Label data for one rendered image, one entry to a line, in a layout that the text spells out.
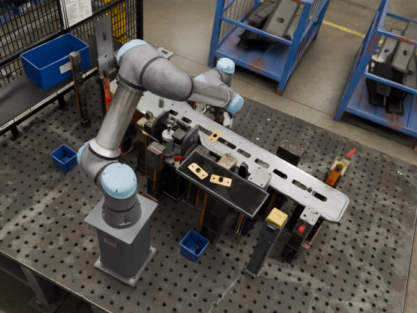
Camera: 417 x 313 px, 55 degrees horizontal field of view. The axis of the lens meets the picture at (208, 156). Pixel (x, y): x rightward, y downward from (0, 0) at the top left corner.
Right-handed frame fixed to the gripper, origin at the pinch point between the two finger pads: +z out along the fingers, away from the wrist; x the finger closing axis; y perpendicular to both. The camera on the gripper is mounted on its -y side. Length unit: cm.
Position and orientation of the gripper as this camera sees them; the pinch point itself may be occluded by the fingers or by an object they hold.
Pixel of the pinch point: (218, 120)
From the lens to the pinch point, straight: 194.1
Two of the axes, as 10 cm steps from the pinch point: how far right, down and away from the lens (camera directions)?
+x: 8.2, 4.9, -2.9
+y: -5.6, 5.9, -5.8
